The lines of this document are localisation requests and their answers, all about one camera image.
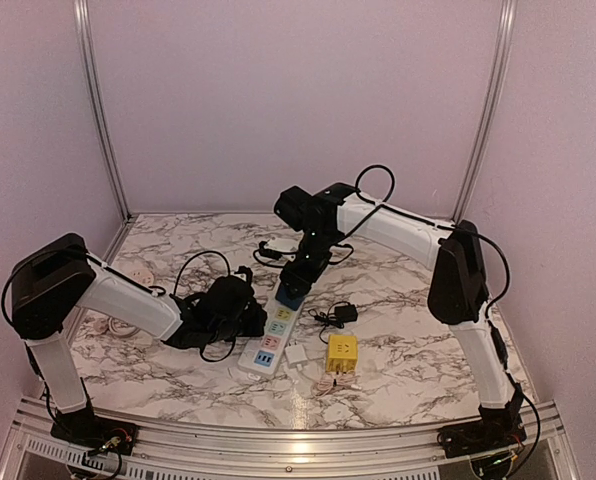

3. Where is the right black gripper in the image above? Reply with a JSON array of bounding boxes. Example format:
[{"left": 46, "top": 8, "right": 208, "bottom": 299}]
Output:
[{"left": 279, "top": 229, "right": 335, "bottom": 300}]

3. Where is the blue cube socket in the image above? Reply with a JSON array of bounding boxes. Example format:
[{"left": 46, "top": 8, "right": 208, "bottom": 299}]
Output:
[{"left": 275, "top": 284, "right": 305, "bottom": 311}]

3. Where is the white multicolour power strip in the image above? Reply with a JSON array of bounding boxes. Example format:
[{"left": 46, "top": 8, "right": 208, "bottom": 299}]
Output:
[{"left": 237, "top": 295, "right": 302, "bottom": 378}]

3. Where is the black power adapter with cable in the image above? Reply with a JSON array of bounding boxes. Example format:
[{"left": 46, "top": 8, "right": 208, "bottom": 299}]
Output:
[{"left": 308, "top": 301, "right": 358, "bottom": 345}]

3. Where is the white usb charger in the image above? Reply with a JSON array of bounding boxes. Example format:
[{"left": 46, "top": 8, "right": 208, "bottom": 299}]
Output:
[{"left": 284, "top": 344, "right": 309, "bottom": 370}]

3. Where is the yellow cube socket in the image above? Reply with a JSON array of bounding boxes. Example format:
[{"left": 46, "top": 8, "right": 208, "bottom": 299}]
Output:
[{"left": 325, "top": 335, "right": 358, "bottom": 374}]

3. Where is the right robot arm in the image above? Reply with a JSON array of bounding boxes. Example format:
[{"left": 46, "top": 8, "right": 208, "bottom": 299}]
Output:
[{"left": 274, "top": 183, "right": 518, "bottom": 448}]

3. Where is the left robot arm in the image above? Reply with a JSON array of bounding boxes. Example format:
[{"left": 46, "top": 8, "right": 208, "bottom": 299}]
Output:
[{"left": 0, "top": 233, "right": 267, "bottom": 445}]

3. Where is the pink round socket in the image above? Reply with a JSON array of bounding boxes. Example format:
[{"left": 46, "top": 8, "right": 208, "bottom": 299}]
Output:
[{"left": 127, "top": 267, "right": 155, "bottom": 287}]

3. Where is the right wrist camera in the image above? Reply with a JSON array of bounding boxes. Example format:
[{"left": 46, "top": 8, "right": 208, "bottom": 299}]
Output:
[{"left": 255, "top": 237, "right": 298, "bottom": 261}]

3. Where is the pink usb cable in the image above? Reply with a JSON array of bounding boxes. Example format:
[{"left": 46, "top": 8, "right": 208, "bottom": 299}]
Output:
[{"left": 311, "top": 372, "right": 362, "bottom": 399}]

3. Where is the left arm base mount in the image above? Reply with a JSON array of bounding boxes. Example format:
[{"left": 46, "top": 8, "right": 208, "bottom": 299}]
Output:
[{"left": 50, "top": 417, "right": 138, "bottom": 455}]

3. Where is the front aluminium rail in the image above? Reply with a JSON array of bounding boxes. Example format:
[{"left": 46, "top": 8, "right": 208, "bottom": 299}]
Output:
[{"left": 0, "top": 397, "right": 582, "bottom": 479}]

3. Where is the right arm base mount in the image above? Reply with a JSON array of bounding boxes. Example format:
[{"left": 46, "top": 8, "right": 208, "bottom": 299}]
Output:
[{"left": 437, "top": 420, "right": 527, "bottom": 458}]

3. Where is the right aluminium frame post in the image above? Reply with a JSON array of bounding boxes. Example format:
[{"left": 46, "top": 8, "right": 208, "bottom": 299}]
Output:
[{"left": 452, "top": 0, "right": 518, "bottom": 222}]

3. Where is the aluminium frame post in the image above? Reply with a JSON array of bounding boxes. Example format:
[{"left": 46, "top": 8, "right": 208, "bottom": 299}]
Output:
[
  {"left": 452, "top": 0, "right": 518, "bottom": 222},
  {"left": 73, "top": 0, "right": 132, "bottom": 223}
]

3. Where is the left aluminium frame post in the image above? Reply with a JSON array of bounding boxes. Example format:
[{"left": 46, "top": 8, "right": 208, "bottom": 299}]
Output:
[{"left": 73, "top": 0, "right": 132, "bottom": 223}]

